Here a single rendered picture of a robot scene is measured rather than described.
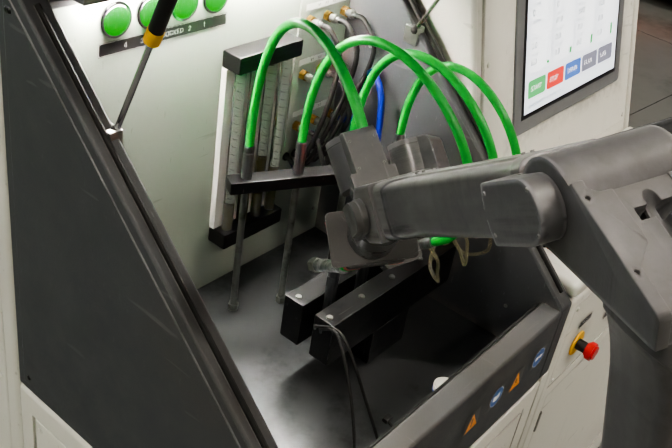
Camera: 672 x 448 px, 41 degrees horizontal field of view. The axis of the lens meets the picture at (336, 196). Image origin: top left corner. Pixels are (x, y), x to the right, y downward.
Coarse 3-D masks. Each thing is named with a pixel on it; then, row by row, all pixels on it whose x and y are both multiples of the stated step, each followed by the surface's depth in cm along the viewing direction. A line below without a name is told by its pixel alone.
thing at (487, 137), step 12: (384, 60) 136; (420, 60) 132; (432, 60) 131; (372, 72) 139; (444, 72) 130; (372, 84) 140; (456, 84) 129; (360, 96) 142; (468, 96) 129; (480, 120) 129; (480, 132) 130; (492, 144) 129; (492, 156) 130
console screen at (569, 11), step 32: (544, 0) 163; (576, 0) 173; (608, 0) 184; (544, 32) 166; (576, 32) 176; (608, 32) 188; (544, 64) 169; (576, 64) 179; (608, 64) 192; (544, 96) 172; (576, 96) 183
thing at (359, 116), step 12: (288, 24) 120; (300, 24) 116; (312, 24) 114; (276, 36) 124; (324, 36) 112; (324, 48) 111; (264, 60) 129; (336, 60) 109; (264, 72) 131; (348, 72) 109; (348, 84) 108; (252, 96) 134; (348, 96) 107; (252, 108) 135; (360, 108) 107; (252, 120) 136; (360, 120) 106; (252, 132) 138; (252, 144) 139
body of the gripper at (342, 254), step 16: (336, 224) 103; (336, 240) 103; (352, 240) 98; (400, 240) 103; (416, 240) 103; (336, 256) 102; (352, 256) 102; (368, 256) 100; (384, 256) 102; (400, 256) 103; (416, 256) 103
